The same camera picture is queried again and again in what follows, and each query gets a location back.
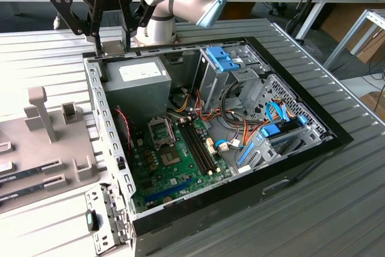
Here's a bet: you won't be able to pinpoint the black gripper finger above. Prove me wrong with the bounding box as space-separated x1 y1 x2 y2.
47 0 105 57
116 0 151 52

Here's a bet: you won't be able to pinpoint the silver green CPU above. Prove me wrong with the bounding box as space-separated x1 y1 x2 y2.
100 40 125 56

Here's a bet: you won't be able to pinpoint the CPU socket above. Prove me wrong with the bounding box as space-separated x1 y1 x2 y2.
159 146 183 168

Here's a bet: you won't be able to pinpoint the grey power supply unit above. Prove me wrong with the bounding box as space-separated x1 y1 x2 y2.
102 57 173 119

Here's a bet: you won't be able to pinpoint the blue plastic drive latch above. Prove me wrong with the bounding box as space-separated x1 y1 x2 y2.
206 45 244 73

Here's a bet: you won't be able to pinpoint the grey optical drive cage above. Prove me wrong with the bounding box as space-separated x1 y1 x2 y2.
192 45 265 113

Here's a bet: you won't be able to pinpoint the black case fan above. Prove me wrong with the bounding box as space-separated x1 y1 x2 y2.
115 107 135 164

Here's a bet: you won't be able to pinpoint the metal socket cover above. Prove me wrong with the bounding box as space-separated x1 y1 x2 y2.
147 117 177 149

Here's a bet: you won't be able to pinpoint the metal locking lever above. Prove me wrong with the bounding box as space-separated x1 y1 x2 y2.
167 117 177 146

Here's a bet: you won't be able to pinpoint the grey parts rack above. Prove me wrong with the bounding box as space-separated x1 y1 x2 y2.
0 86 102 209

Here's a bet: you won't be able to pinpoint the black RAM slot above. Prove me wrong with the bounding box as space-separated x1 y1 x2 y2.
191 122 218 171
187 123 215 173
179 125 208 175
183 125 211 174

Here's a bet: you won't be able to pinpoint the green motherboard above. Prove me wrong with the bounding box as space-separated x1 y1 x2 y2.
129 115 234 214

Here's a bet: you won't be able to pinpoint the RAM stick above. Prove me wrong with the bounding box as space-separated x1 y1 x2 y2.
0 181 49 202
0 165 46 184

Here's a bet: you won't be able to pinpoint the blue expansion slot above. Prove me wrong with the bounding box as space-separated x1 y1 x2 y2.
143 177 194 206

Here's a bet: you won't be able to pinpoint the hard disk in blue carrier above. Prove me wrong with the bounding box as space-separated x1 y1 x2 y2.
237 115 307 167

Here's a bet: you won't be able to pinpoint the hinged metal slot retainer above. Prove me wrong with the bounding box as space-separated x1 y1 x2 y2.
85 183 135 255

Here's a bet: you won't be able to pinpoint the perforated metal disk bay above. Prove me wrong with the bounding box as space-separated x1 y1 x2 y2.
236 73 334 175

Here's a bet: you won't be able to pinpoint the black latch teal button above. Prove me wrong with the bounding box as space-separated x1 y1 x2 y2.
85 210 100 232

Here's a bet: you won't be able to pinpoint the black PC case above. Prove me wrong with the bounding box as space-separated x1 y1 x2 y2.
81 36 355 257

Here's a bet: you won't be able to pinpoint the cardboard box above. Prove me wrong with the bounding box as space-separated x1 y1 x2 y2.
359 90 385 119
345 26 385 65

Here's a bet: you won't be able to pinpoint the brown square base plate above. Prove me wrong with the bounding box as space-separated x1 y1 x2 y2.
132 21 181 48

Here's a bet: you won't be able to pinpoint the orange yellow power wires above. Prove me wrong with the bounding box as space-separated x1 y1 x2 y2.
173 88 271 149

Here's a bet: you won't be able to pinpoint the twisted fan wire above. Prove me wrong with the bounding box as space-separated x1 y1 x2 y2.
115 106 133 152

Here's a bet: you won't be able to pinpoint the black coiled cable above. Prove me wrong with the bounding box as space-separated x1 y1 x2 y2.
219 84 246 130

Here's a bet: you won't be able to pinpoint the blue flat data wire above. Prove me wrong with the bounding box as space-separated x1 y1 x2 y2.
265 101 292 125

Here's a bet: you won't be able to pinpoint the aluminium profile frame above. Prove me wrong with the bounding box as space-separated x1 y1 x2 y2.
323 8 385 71

